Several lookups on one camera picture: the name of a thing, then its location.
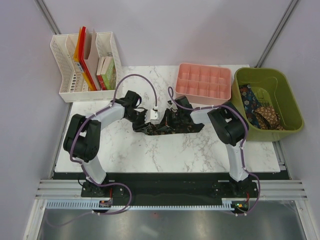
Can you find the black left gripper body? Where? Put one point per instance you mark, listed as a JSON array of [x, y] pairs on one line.
[[137, 119]]

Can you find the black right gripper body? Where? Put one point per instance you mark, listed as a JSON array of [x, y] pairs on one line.
[[173, 118]]

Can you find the black gold floral tie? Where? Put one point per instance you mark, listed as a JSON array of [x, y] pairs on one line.
[[154, 130]]

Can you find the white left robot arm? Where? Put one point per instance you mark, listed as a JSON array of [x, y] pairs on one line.
[[82, 139]]

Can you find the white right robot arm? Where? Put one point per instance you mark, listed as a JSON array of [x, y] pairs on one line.
[[229, 125]]

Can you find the pink divided organizer tray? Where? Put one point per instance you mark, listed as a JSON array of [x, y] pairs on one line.
[[204, 84]]

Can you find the green book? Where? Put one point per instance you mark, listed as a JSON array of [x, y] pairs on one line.
[[108, 73]]

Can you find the red book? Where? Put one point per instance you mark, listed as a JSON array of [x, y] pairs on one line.
[[99, 73]]

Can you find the white plastic file rack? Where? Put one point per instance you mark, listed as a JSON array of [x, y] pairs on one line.
[[73, 87]]

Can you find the navy floral tie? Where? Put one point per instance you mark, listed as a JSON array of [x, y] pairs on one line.
[[250, 104]]

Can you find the beige cardboard folder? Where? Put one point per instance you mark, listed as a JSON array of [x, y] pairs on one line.
[[91, 56]]

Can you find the brown floral tie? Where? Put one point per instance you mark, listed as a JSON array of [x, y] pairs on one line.
[[266, 118]]

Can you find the orange folder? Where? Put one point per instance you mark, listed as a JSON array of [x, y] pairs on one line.
[[78, 57]]

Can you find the olive green plastic bin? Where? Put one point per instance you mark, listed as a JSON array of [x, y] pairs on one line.
[[271, 88]]

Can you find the red folder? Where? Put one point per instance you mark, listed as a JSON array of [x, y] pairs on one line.
[[89, 57]]

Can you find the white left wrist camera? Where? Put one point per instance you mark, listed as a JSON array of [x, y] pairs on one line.
[[152, 116]]

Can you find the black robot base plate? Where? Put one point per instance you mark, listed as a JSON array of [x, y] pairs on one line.
[[171, 189]]

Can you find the slotted cable duct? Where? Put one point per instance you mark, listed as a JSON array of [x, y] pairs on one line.
[[71, 204]]

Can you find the right aluminium corner post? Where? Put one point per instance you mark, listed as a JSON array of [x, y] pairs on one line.
[[289, 11]]

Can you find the aluminium corner post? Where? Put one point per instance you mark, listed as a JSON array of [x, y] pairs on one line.
[[48, 16], [289, 11]]

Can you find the aluminium frame rail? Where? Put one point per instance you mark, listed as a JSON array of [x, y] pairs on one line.
[[270, 190]]

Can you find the left aluminium corner post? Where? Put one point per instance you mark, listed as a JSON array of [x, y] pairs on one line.
[[48, 16]]

